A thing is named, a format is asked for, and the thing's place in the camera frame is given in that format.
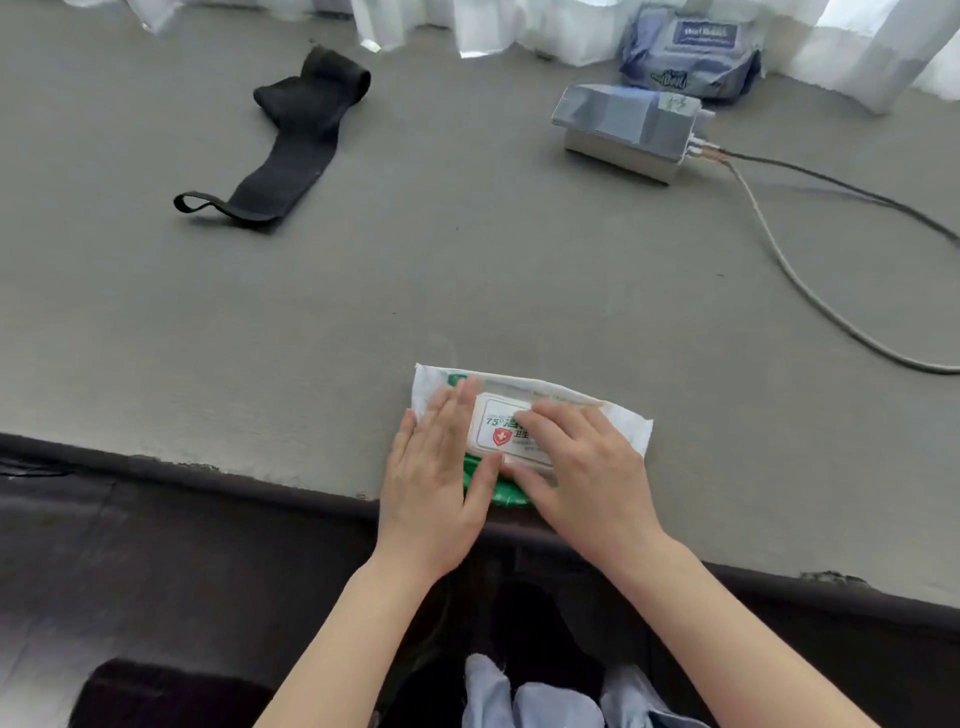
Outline white green wet wipes pack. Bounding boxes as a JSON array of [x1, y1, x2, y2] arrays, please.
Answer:
[[408, 361, 657, 509]]

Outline person's left forearm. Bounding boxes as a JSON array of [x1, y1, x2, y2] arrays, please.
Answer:
[[255, 552, 452, 728]]

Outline person's grey shirt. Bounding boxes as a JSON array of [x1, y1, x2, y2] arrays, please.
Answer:
[[457, 652, 714, 728]]

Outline person's left hand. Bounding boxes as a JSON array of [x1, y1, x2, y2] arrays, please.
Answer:
[[373, 378, 504, 587]]

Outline person's black trousers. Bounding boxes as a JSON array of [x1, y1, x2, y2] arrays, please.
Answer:
[[382, 547, 617, 707]]

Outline black fabric strap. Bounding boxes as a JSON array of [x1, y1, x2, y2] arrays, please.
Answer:
[[172, 46, 372, 231]]

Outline person's right forearm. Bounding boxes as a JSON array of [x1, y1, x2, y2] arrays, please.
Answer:
[[607, 532, 879, 728]]

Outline grey power box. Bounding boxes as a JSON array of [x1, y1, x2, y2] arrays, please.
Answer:
[[550, 82, 717, 186]]

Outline blue wipes pack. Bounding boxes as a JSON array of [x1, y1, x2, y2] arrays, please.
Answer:
[[618, 3, 764, 104]]

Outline grey cable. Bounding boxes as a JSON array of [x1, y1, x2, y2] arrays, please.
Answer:
[[693, 138, 960, 377]]

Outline person's right hand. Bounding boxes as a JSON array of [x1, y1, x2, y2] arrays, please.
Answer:
[[502, 397, 669, 579]]

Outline white curtain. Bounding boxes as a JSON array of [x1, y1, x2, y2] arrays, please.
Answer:
[[60, 0, 960, 114]]

